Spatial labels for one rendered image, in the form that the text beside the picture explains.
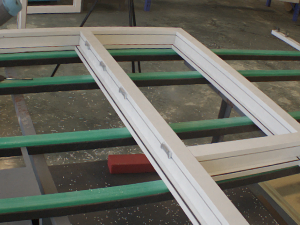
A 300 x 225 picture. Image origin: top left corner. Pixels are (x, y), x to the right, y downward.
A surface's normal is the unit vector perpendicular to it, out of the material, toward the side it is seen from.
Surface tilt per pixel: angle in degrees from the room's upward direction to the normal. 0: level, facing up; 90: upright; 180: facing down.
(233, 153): 90
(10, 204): 0
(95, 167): 0
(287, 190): 0
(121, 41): 90
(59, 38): 90
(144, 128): 90
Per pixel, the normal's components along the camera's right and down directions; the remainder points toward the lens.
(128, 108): -0.92, 0.07
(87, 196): 0.15, -0.87
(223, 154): 0.38, 0.49
